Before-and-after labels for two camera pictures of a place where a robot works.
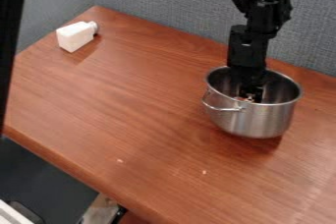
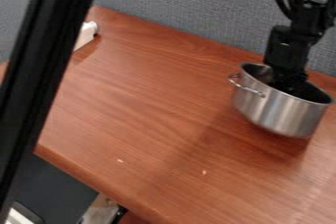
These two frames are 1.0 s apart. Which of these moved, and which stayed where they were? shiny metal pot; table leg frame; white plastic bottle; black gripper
Moved: black gripper; shiny metal pot
Stayed: table leg frame; white plastic bottle
